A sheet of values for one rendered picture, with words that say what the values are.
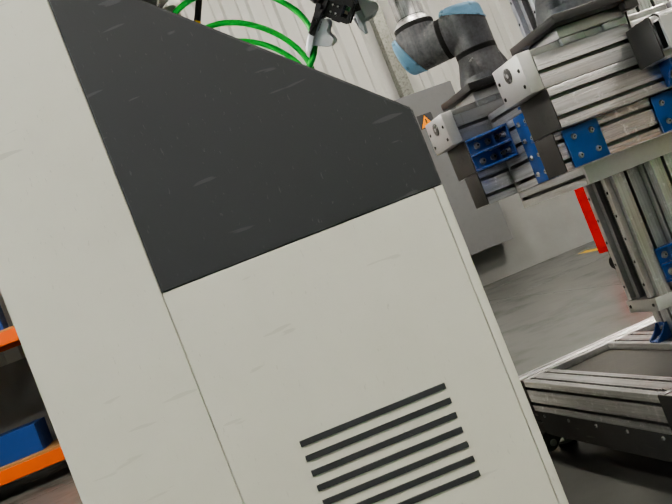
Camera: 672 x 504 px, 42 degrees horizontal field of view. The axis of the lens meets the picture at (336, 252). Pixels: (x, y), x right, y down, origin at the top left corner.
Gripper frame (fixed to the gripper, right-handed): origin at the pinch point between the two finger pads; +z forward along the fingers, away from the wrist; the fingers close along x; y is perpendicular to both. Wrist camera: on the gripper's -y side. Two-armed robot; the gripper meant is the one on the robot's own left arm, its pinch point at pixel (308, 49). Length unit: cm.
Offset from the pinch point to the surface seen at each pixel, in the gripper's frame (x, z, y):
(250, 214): -45, 28, 6
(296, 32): 686, 73, -127
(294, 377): -53, 52, 26
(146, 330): -56, 53, -4
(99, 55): -41, 10, -31
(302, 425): -56, 60, 30
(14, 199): -54, 39, -36
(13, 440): 360, 404, -183
